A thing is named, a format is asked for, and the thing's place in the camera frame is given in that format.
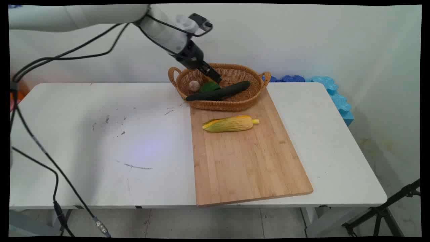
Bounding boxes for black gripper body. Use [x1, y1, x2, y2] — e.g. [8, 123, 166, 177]
[176, 40, 211, 72]

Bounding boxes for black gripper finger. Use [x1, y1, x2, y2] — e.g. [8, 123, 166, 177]
[204, 63, 223, 82]
[198, 68, 219, 84]

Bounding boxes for dark green cucumber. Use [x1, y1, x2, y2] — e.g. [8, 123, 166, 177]
[186, 81, 251, 102]

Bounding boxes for green leafy vegetable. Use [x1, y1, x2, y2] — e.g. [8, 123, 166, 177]
[199, 82, 221, 93]

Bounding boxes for woven wicker basket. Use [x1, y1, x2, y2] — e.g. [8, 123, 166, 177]
[168, 63, 271, 112]

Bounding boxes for yellow corn cob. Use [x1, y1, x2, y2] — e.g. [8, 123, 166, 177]
[202, 115, 260, 133]

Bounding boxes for bamboo cutting board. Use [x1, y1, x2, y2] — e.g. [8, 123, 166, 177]
[190, 88, 314, 207]

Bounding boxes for blue foam padding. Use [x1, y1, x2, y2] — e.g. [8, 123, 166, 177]
[262, 76, 355, 127]

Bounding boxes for white table leg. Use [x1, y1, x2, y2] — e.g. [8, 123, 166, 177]
[301, 206, 340, 238]

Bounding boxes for orange object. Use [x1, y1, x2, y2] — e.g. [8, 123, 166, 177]
[10, 90, 26, 112]

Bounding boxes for black tripod stand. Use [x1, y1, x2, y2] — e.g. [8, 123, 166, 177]
[342, 179, 421, 237]

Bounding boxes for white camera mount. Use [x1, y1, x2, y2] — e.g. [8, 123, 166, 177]
[175, 14, 199, 34]

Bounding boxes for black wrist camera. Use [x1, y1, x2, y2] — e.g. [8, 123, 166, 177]
[189, 13, 213, 31]

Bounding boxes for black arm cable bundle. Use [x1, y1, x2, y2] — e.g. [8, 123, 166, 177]
[10, 13, 213, 91]

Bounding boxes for black cable with metal connector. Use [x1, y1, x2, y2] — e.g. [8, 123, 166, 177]
[10, 89, 111, 238]

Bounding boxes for black cable with black plug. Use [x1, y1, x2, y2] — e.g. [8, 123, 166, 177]
[11, 147, 75, 237]

